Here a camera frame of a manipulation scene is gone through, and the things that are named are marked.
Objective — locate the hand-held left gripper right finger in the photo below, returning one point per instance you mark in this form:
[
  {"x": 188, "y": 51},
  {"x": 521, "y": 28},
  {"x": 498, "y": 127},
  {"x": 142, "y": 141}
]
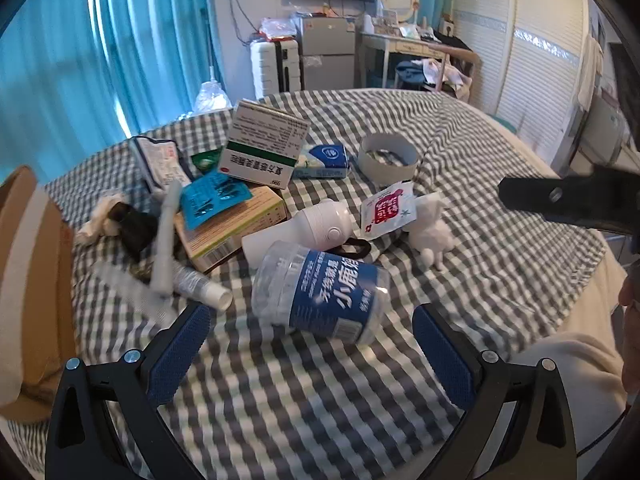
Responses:
[{"x": 440, "y": 355}]

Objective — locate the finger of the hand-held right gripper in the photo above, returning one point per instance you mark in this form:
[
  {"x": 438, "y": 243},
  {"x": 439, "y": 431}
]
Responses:
[{"x": 540, "y": 192}]

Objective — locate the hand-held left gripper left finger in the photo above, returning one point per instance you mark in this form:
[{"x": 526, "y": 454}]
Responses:
[{"x": 180, "y": 355}]

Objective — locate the small white cream tube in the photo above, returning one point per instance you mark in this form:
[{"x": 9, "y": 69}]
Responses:
[{"x": 200, "y": 285}]

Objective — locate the long white tube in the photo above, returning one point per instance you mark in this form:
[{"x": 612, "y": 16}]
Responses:
[{"x": 164, "y": 240}]

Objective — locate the white toy figure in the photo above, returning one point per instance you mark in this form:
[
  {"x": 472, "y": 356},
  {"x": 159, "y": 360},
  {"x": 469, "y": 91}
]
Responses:
[{"x": 430, "y": 235}]

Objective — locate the clear jar with blue label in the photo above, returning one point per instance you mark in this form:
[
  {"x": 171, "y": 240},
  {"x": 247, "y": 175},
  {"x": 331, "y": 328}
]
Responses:
[{"x": 325, "y": 295}]

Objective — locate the tan medicine box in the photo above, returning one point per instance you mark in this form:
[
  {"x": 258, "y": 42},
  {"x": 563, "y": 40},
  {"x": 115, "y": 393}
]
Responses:
[{"x": 235, "y": 230}]

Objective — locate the red and white sachet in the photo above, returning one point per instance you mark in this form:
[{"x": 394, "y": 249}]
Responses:
[{"x": 387, "y": 210}]

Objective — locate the brown cardboard box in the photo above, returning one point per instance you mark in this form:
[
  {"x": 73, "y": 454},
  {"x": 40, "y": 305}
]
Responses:
[{"x": 30, "y": 310}]

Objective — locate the white tissue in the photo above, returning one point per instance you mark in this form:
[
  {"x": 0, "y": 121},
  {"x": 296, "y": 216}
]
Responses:
[{"x": 97, "y": 220}]

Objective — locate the blue blister packet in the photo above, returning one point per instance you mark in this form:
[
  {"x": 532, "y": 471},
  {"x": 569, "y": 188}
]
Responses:
[{"x": 210, "y": 197}]

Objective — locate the white plastic bottle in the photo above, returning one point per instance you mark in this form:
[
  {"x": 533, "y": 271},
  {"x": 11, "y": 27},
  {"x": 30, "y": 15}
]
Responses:
[{"x": 310, "y": 225}]

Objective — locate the white and blue pouch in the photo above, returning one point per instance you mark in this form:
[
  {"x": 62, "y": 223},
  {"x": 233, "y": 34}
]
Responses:
[{"x": 160, "y": 165}]

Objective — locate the green packet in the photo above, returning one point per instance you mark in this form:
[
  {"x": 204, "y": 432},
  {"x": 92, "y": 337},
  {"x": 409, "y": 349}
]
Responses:
[{"x": 207, "y": 160}]

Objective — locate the blue and white tissue pack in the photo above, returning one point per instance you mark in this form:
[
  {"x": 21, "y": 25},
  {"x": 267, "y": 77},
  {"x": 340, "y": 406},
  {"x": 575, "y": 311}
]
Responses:
[{"x": 320, "y": 160}]

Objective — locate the green and white medicine box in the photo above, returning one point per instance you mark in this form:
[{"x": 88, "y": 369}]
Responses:
[{"x": 260, "y": 145}]

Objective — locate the clear plastic wrapper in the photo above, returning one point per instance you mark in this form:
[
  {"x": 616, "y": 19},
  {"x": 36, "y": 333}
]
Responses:
[{"x": 130, "y": 290}]

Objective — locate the white louvred wardrobe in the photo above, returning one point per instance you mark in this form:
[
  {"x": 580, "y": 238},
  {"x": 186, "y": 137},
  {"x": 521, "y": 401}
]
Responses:
[{"x": 525, "y": 60}]

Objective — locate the person's cream trouser leg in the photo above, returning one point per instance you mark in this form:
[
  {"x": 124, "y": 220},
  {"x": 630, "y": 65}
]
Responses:
[{"x": 590, "y": 375}]

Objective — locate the pile of clothes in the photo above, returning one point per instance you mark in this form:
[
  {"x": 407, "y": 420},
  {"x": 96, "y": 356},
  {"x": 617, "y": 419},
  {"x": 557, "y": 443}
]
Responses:
[{"x": 430, "y": 72}]

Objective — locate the grey small fridge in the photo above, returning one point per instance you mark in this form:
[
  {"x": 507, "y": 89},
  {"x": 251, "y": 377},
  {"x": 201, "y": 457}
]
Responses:
[{"x": 327, "y": 55}]

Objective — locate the clear plastic bag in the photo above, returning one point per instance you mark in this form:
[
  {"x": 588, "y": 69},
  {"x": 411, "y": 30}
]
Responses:
[{"x": 212, "y": 95}]

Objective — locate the white suitcase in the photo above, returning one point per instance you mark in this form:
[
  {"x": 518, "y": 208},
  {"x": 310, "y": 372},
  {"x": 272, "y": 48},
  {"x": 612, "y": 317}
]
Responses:
[{"x": 275, "y": 67}]

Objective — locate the white and red bag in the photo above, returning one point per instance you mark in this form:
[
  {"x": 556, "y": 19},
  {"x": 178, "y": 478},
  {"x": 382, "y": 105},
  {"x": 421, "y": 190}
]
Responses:
[{"x": 277, "y": 27}]

